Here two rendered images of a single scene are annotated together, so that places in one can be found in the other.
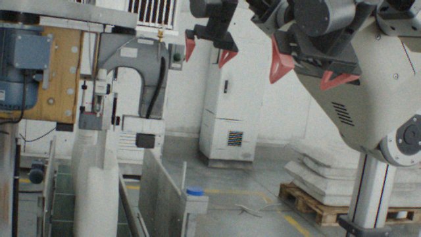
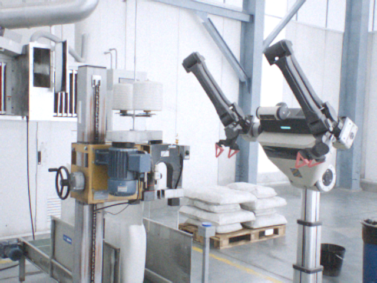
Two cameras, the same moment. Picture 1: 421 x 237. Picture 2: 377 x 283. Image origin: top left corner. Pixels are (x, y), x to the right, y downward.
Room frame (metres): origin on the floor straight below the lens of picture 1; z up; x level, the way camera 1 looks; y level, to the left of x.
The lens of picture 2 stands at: (-1.01, 1.07, 1.49)
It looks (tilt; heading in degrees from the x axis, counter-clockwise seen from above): 3 degrees down; 340
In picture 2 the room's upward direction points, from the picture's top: 2 degrees clockwise
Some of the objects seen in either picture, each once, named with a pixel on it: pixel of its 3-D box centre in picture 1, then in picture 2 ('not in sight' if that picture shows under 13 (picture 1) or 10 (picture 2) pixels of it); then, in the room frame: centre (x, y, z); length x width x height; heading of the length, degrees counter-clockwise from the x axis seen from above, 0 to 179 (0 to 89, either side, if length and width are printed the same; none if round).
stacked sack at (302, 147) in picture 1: (324, 148); (205, 191); (4.36, -1.13, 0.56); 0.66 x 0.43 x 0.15; 105
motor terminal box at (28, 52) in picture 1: (28, 55); (139, 164); (1.23, 0.52, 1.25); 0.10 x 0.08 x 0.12; 133
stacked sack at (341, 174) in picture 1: (329, 165); (213, 203); (4.16, -1.16, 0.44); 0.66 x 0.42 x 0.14; 12
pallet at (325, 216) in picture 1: (351, 202); (231, 229); (4.27, -1.48, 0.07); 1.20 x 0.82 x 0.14; 110
